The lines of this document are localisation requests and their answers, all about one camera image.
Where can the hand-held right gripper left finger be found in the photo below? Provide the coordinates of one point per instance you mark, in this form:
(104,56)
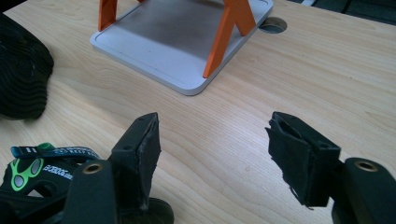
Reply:
(137,155)

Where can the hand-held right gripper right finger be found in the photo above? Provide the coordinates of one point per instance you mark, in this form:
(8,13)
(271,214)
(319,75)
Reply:
(299,161)

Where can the grey rack base tray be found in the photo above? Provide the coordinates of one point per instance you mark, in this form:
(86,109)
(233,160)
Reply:
(174,40)

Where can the black ribbed shoe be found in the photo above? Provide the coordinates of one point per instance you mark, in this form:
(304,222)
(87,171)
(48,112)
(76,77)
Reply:
(21,71)

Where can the orange rack frame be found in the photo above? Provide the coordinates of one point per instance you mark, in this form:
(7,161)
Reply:
(230,31)

